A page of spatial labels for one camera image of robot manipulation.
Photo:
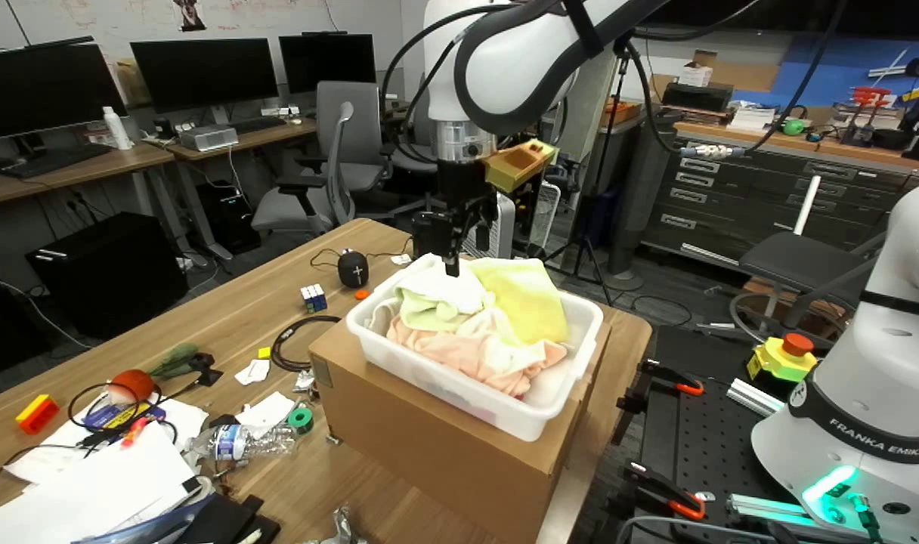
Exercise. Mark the middle black monitor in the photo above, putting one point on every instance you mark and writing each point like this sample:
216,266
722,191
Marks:
208,70

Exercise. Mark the left black monitor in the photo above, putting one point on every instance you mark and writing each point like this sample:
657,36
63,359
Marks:
54,85

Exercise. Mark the emergency stop button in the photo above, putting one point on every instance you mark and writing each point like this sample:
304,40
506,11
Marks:
785,357

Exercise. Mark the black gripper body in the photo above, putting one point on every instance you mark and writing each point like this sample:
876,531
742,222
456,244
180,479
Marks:
465,196

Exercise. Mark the black drawer cabinet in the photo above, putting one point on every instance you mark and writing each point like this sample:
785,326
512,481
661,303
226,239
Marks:
719,209

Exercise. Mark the white plastic bin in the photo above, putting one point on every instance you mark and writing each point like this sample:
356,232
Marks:
524,418

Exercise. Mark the yellow towel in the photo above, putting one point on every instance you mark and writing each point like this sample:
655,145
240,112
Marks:
527,298

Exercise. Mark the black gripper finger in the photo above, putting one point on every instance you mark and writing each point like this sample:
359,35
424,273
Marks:
451,255

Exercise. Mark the green tape roll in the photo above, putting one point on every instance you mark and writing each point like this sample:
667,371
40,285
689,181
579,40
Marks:
300,418

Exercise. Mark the white spray bottle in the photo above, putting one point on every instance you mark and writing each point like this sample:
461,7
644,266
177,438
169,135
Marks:
116,128

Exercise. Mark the black monitor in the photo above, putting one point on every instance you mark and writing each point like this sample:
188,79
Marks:
319,58
208,70
54,85

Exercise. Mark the right black monitor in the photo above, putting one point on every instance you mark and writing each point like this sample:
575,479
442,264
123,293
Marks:
319,58

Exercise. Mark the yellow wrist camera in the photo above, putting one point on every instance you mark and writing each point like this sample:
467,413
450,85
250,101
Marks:
512,167

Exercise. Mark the yellow red toy block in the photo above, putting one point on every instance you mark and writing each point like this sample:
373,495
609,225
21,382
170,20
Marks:
39,415

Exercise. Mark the black computer case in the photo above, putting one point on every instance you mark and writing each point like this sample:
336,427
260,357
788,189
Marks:
111,275

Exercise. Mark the rubiks cube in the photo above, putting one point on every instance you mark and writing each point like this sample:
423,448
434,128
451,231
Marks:
314,298

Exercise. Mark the brown cardboard box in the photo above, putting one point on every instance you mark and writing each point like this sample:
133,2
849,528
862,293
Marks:
450,479

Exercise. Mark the white papers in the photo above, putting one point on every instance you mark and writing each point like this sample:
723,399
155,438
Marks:
71,492

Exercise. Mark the peach t-shirt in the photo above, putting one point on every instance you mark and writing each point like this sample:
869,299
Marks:
485,357

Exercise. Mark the light green towel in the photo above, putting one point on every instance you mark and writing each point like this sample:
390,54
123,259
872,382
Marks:
434,313

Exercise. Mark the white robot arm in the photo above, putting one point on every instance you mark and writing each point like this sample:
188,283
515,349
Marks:
849,438

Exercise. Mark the crumpled plastic bottle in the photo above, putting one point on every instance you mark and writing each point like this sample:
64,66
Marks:
229,443

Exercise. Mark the grey office chair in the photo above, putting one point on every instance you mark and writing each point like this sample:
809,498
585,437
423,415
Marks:
349,184

